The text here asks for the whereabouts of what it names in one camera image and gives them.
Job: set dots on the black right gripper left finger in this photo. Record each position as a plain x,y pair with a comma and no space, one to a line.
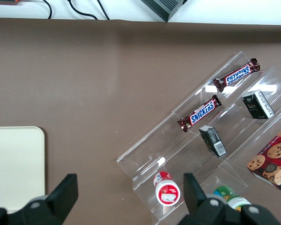
58,201

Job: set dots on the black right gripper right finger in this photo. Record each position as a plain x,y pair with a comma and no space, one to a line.
196,204

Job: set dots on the cream plastic tray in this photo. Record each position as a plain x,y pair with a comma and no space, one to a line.
14,164

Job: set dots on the green lidded snack cup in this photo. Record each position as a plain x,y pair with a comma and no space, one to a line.
224,192

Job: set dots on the red lidded snack cup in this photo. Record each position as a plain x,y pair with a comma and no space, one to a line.
167,193

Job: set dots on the clear acrylic display stand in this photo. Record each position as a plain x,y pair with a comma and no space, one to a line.
189,146

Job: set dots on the small black carton box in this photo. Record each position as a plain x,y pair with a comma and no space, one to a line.
212,140
257,105

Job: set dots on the red chocolate chip cookie box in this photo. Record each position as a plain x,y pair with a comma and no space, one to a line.
271,159

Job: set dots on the Snickers chocolate bar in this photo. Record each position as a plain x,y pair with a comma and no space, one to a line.
236,76
201,114

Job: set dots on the brown table mat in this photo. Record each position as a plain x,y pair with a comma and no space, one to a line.
84,93

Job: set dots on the dark grey ribbed device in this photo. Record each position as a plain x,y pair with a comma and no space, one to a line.
164,8

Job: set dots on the orange and black gadget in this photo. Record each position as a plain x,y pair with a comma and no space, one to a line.
4,2

